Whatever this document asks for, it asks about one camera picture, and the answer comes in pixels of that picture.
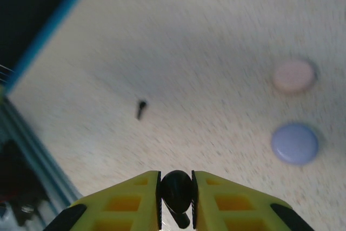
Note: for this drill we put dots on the small black screw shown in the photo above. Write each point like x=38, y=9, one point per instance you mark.
x=177, y=187

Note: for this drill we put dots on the pink earbud charging case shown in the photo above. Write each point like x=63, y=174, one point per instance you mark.
x=293, y=76

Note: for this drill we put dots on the purple earbud charging case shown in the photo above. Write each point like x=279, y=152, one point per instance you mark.
x=294, y=144

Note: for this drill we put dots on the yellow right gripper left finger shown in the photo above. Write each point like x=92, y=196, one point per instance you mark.
x=147, y=214

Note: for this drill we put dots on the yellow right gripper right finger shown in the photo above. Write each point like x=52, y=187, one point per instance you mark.
x=205, y=214

